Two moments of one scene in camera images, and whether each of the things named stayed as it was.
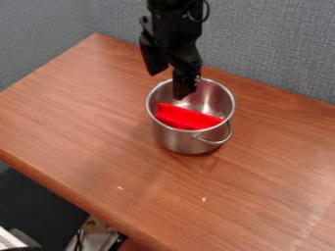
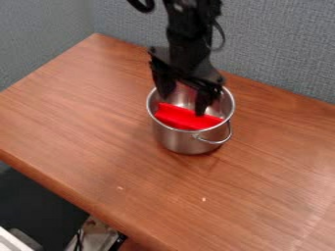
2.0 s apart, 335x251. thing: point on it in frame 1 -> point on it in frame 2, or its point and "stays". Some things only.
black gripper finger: x=185 y=75 -> x=205 y=93
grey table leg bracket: x=97 y=236 stays
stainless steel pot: x=210 y=99 stays
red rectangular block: x=181 y=118 stays
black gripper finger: x=152 y=53 -> x=166 y=77
